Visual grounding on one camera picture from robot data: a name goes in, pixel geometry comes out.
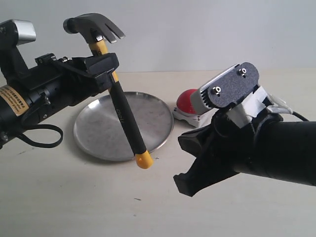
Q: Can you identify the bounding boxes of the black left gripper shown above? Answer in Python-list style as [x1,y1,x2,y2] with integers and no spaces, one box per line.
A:
[4,53,119,116]

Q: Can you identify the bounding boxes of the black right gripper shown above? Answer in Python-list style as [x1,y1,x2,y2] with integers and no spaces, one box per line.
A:
[173,111,283,197]

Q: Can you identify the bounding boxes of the yellow black claw hammer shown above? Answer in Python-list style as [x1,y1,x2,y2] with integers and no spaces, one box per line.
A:
[63,13,154,169]

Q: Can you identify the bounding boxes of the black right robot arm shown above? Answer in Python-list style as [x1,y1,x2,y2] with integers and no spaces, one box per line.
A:
[173,111,316,197]

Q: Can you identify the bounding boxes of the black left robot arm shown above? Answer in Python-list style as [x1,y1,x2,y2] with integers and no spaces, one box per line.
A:
[0,49,119,148]

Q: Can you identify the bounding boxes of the red dome push button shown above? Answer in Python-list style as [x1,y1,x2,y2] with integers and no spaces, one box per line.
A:
[172,89,211,128]

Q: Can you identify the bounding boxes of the round stainless steel plate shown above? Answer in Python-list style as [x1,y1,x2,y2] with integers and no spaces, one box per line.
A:
[74,91,174,162]

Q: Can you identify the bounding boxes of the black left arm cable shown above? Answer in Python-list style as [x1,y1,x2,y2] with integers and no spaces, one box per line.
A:
[17,124,64,149]

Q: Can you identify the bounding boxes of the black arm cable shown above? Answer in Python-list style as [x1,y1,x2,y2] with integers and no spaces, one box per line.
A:
[17,124,64,149]
[288,111,311,122]

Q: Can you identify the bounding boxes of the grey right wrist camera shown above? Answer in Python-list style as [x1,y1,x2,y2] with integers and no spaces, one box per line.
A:
[190,62,293,128]

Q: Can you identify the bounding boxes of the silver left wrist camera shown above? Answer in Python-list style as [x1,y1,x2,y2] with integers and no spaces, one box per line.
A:
[0,19,37,50]

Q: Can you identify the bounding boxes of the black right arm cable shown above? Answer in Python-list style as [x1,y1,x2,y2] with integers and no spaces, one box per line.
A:
[288,111,311,122]

